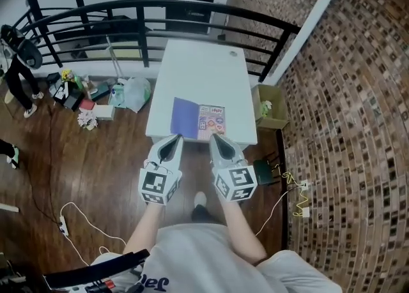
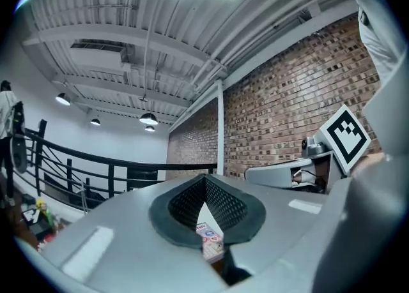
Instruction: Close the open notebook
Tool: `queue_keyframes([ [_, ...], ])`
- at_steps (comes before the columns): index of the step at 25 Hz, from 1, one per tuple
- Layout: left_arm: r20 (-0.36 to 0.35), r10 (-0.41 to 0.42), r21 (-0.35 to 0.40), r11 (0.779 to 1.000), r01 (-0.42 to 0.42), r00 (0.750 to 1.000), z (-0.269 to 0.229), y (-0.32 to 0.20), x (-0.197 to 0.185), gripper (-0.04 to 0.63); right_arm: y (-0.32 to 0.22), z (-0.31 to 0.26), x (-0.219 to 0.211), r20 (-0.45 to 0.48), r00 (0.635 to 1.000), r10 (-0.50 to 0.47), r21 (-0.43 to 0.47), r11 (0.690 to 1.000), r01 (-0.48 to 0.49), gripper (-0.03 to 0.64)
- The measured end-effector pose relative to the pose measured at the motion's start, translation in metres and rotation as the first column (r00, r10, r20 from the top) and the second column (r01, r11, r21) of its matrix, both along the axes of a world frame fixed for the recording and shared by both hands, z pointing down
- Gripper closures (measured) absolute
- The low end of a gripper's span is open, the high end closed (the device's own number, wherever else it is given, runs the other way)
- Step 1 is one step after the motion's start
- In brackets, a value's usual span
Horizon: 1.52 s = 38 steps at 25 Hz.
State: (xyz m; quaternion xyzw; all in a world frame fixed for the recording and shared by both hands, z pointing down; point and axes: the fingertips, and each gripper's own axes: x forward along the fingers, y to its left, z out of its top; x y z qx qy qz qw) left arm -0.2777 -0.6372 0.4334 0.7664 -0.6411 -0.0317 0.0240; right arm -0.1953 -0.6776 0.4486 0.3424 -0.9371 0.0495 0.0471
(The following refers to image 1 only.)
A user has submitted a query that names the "person's black trouser leg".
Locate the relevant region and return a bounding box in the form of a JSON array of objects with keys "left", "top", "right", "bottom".
[{"left": 190, "top": 204, "right": 224, "bottom": 225}]

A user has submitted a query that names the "white flower bouquet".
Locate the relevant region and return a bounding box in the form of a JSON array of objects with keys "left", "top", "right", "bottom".
[{"left": 77, "top": 110, "right": 98, "bottom": 131}]

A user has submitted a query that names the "black router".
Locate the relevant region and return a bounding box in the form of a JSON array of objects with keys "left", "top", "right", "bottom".
[{"left": 253, "top": 151, "right": 282, "bottom": 186}]

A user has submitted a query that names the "white cable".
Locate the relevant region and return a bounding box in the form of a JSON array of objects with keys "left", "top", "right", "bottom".
[
  {"left": 254, "top": 186, "right": 304, "bottom": 237},
  {"left": 59, "top": 201, "right": 127, "bottom": 267}
]

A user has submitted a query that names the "black cable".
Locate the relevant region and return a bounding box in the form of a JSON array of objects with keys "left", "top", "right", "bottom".
[{"left": 19, "top": 103, "right": 63, "bottom": 224}]

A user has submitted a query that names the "white flat box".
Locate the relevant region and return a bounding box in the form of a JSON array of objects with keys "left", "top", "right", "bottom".
[{"left": 95, "top": 104, "right": 116, "bottom": 121}]

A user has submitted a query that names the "person's light grey shirt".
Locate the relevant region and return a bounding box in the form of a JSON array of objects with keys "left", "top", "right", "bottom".
[{"left": 89, "top": 223, "right": 343, "bottom": 293}]

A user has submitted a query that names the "yellow cable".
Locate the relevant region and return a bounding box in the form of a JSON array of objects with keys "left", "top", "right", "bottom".
[{"left": 274, "top": 163, "right": 309, "bottom": 217}]

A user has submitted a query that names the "white plastic bag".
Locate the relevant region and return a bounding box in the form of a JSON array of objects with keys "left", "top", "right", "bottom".
[{"left": 122, "top": 77, "right": 151, "bottom": 114}]

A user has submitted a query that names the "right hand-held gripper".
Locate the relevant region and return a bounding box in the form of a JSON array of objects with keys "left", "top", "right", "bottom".
[{"left": 209, "top": 134, "right": 258, "bottom": 204}]

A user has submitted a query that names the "black metal railing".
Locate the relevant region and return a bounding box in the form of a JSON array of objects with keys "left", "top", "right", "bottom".
[{"left": 12, "top": 0, "right": 302, "bottom": 82}]

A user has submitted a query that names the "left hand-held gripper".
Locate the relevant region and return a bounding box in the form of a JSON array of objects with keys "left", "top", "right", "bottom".
[{"left": 137, "top": 134, "right": 185, "bottom": 206}]

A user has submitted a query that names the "person's left forearm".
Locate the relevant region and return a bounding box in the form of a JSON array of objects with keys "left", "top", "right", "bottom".
[{"left": 122, "top": 201, "right": 167, "bottom": 255}]

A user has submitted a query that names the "person's right forearm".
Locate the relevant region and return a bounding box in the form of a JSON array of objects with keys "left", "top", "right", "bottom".
[{"left": 219, "top": 199, "right": 268, "bottom": 266}]

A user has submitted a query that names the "purple notebook with stickers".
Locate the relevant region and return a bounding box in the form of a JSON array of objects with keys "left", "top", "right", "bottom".
[{"left": 170, "top": 96, "right": 227, "bottom": 141}]

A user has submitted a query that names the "black and white patterned box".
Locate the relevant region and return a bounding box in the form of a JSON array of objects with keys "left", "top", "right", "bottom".
[{"left": 52, "top": 81, "right": 73, "bottom": 101}]

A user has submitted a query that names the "cardboard box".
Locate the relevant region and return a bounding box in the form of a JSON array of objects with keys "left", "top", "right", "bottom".
[{"left": 251, "top": 84, "right": 289, "bottom": 130}]

